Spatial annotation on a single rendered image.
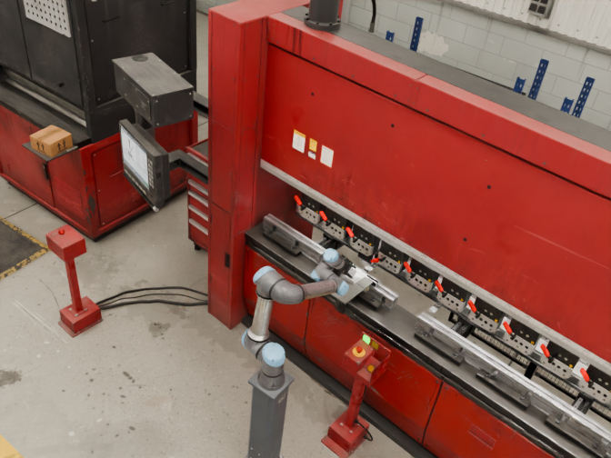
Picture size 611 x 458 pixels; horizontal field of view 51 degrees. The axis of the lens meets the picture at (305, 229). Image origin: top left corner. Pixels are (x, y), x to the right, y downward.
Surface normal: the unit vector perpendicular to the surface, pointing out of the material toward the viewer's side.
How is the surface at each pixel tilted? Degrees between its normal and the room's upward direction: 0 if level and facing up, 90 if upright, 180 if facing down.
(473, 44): 90
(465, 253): 90
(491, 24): 90
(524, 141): 90
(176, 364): 0
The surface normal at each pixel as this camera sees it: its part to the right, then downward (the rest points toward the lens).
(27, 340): 0.10, -0.78
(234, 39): -0.66, 0.41
